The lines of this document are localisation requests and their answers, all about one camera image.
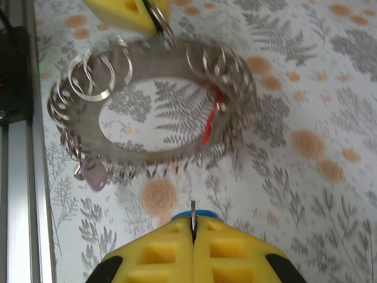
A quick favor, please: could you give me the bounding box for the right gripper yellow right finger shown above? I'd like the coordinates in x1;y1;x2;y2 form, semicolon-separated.
193;219;307;283

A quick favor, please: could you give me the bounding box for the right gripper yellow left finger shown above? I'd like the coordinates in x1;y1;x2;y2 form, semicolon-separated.
85;216;196;283

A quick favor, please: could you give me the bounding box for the blue key tag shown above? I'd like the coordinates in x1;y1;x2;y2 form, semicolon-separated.
170;199;221;245

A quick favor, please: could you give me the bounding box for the metal disc with key rings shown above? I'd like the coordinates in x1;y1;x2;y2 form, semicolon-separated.
47;2;262;185

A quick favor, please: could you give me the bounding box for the purple key tag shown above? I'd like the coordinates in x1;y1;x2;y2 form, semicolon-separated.
73;159;107;193

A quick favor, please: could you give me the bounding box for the red key tag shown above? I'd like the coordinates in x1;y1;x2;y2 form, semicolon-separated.
201;82;227;146

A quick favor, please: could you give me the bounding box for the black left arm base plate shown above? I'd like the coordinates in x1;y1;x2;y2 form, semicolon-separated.
0;25;34;126

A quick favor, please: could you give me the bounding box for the aluminium mounting rail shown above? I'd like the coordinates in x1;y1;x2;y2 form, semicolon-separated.
0;0;58;283

